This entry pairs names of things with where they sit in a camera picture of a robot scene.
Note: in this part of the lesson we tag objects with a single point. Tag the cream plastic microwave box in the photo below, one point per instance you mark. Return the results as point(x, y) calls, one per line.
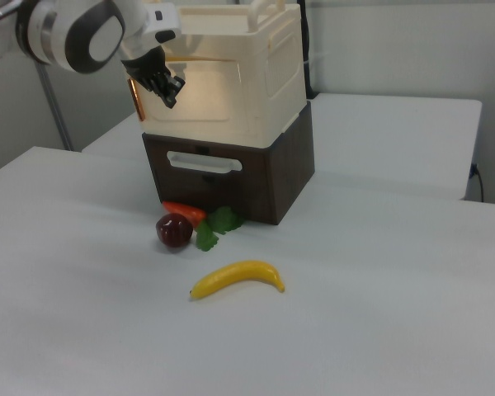
point(280, 74)

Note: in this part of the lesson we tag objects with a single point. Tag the yellow toy banana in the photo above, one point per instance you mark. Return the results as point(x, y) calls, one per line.
point(235, 274)

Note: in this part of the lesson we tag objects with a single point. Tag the red toy apple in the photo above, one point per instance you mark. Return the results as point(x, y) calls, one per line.
point(174, 232)

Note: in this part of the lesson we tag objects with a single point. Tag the cream cabinet door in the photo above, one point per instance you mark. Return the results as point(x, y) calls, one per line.
point(206, 90)

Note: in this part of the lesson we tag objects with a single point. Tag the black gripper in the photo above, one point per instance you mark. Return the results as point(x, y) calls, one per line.
point(146, 66)

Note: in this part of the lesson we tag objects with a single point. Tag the dark brown wooden drawer housing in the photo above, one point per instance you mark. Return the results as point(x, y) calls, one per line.
point(293, 169)

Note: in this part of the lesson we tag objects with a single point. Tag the grey metal post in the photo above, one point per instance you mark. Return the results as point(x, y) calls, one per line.
point(55, 107)

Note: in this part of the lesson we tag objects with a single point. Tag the orange toy carrot green leaves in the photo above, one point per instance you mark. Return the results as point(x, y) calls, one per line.
point(220, 222)

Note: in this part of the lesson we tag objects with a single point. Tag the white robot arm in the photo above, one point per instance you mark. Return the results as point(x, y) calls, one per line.
point(90, 37)

